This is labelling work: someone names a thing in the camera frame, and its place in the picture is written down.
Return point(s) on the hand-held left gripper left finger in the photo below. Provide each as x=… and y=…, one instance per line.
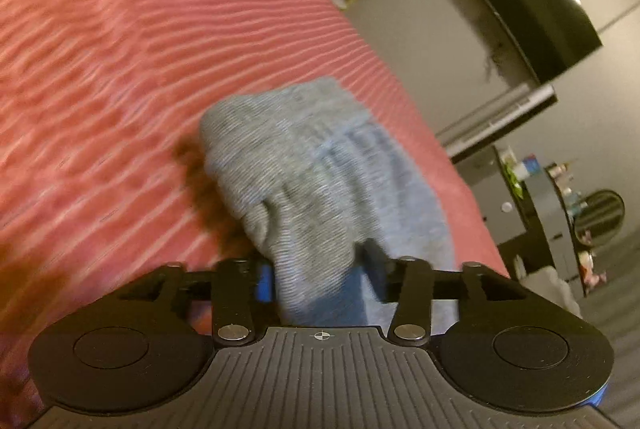
x=265, y=283

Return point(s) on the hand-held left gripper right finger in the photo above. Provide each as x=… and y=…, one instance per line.
x=411, y=291

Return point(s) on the grey sweatpants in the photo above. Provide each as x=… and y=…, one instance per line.
x=325, y=169

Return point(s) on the grey cabinet with black top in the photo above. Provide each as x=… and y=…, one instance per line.
x=500, y=214

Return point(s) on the white shell-shaped chair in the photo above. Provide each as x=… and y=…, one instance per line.
x=547, y=291

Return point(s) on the green item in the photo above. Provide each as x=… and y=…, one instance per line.
x=514, y=179

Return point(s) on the grey vanity desk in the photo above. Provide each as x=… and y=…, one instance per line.
x=565, y=229

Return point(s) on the white and blue bottle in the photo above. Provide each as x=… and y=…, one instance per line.
x=529, y=169

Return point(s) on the white shelf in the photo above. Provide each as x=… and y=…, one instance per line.
x=500, y=119

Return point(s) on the round mirror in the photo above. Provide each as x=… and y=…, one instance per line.
x=599, y=215

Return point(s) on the pink ribbed blanket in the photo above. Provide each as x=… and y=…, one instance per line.
x=150, y=59

